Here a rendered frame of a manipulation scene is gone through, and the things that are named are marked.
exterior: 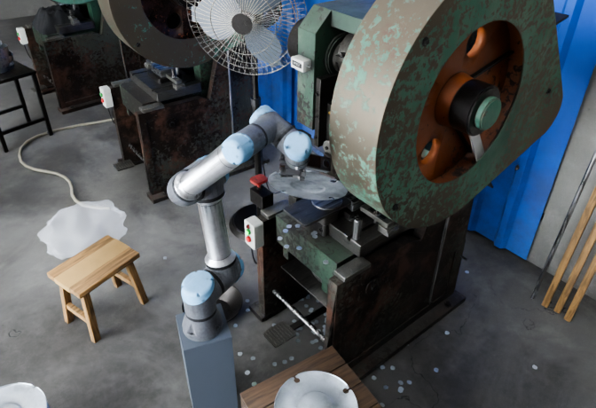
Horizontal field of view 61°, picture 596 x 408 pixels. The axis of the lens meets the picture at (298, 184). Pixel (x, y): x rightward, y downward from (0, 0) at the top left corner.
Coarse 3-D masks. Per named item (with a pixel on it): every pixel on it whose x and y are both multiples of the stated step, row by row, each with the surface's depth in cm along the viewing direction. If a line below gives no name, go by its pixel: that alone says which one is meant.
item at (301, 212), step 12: (300, 204) 200; (312, 204) 200; (324, 204) 200; (336, 204) 200; (348, 204) 201; (300, 216) 193; (312, 216) 193; (324, 216) 194; (336, 216) 203; (312, 228) 208; (324, 228) 202
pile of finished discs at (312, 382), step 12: (312, 372) 185; (324, 372) 185; (288, 384) 181; (300, 384) 181; (312, 384) 181; (324, 384) 181; (336, 384) 181; (276, 396) 176; (288, 396) 177; (300, 396) 177; (312, 396) 176; (324, 396) 176; (336, 396) 177; (348, 396) 177
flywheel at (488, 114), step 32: (480, 32) 150; (512, 32) 156; (448, 64) 143; (480, 64) 154; (512, 64) 164; (448, 96) 146; (480, 96) 140; (512, 96) 169; (448, 128) 159; (480, 128) 145; (448, 160) 168
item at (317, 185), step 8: (272, 176) 176; (312, 176) 170; (320, 176) 169; (328, 176) 169; (272, 184) 185; (280, 184) 184; (288, 184) 182; (296, 184) 183; (304, 184) 182; (312, 184) 180; (320, 184) 179; (328, 184) 176; (336, 184) 175; (288, 192) 191; (296, 192) 190; (304, 192) 188; (312, 192) 187; (320, 192) 185; (328, 192) 184; (336, 192) 183; (344, 192) 181
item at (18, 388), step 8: (16, 384) 191; (24, 384) 192; (0, 392) 189; (8, 392) 189; (16, 392) 189; (24, 392) 189; (32, 392) 189; (40, 392) 189; (0, 400) 186; (8, 400) 186; (16, 400) 186; (24, 400) 186; (32, 400) 186; (40, 400) 186
